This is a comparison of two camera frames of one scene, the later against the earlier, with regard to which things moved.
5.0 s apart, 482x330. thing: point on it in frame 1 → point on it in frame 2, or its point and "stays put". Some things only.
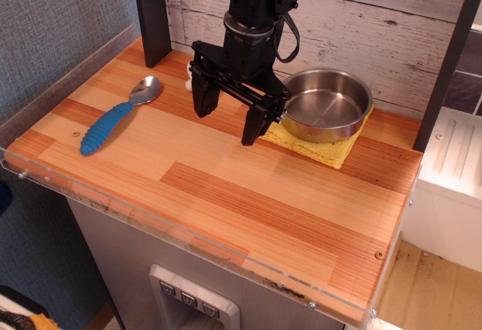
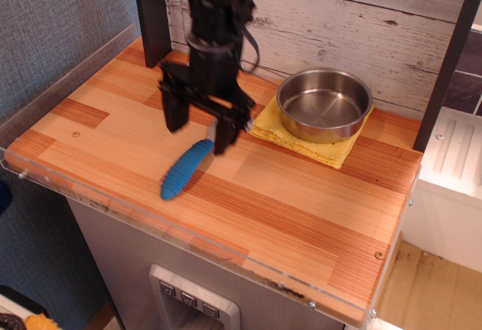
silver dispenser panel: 182,304 stays put
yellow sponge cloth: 335,154 stays put
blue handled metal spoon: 144,91 → 189,163
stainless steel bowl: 326,105 stays put
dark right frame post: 451,60 stays put
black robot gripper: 244,68 → 210,79
